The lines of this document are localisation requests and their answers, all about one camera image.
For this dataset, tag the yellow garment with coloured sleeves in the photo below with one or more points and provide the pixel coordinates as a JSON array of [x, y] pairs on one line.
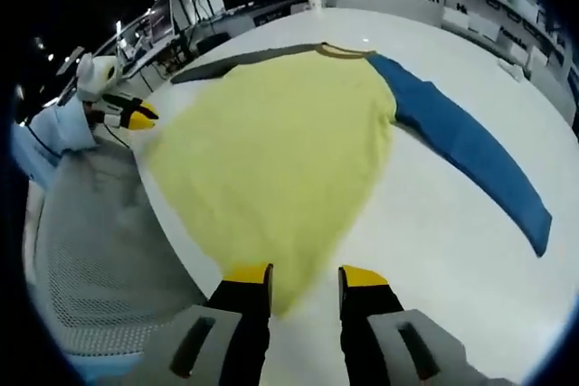
[[280, 155]]

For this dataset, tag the row of white shelf boxes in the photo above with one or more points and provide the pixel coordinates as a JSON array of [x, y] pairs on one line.
[[475, 24]]

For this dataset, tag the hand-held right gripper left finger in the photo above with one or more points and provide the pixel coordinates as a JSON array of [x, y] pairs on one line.
[[244, 313]]

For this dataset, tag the large curved monitor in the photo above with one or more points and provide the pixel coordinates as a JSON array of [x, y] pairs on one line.
[[163, 17]]

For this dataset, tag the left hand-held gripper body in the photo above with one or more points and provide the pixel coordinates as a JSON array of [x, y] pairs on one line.
[[97, 76]]

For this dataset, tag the black box under desk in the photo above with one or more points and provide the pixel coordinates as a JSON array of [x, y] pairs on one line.
[[212, 44]]

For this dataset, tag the grey metal shelf rack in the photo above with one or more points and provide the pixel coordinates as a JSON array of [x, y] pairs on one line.
[[520, 11]]

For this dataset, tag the dark office desk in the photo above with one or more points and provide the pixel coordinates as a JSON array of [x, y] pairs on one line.
[[262, 20]]

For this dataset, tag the white cup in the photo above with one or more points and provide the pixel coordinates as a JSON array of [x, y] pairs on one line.
[[315, 3]]

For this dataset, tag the white crumpled object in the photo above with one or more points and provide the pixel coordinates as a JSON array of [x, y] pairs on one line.
[[511, 70]]

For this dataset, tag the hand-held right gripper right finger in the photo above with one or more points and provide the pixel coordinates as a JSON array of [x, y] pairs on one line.
[[366, 313]]

